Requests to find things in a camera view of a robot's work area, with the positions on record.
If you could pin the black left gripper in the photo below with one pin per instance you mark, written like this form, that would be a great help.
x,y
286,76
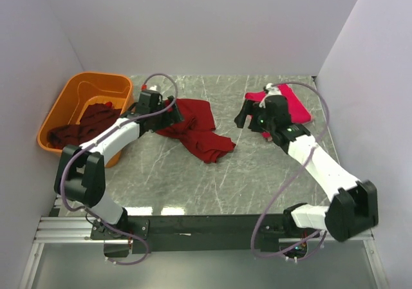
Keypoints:
x,y
172,117

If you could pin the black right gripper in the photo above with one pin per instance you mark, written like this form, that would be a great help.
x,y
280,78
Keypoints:
x,y
246,109

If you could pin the dark red t-shirt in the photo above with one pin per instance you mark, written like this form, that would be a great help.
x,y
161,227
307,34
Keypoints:
x,y
196,132

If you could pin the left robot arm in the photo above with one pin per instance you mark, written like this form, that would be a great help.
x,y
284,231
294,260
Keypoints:
x,y
81,174

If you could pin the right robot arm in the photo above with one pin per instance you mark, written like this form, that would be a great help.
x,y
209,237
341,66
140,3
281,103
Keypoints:
x,y
353,206

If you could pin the folded hot pink t-shirt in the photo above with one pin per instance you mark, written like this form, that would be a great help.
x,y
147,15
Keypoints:
x,y
298,112

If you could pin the maroon t-shirt in bin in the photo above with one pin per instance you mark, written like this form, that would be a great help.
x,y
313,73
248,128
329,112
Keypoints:
x,y
94,121

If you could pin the orange plastic bin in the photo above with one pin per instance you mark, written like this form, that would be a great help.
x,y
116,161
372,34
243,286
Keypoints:
x,y
80,91

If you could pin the black base crossbar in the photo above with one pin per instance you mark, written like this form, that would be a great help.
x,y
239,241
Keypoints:
x,y
215,232

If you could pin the aluminium extrusion rail frame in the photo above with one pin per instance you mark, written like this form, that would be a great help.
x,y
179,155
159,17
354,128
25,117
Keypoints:
x,y
64,256

